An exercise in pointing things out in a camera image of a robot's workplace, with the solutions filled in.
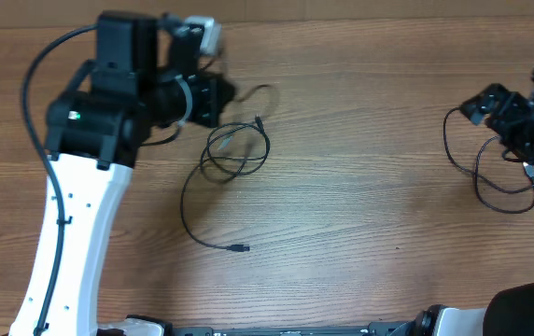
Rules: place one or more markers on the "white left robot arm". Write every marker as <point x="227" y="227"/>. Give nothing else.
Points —
<point x="145" y="73"/>

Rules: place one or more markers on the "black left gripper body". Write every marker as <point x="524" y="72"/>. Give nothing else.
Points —
<point x="204" y="99"/>

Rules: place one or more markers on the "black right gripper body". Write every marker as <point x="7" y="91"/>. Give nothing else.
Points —
<point x="524" y="131"/>

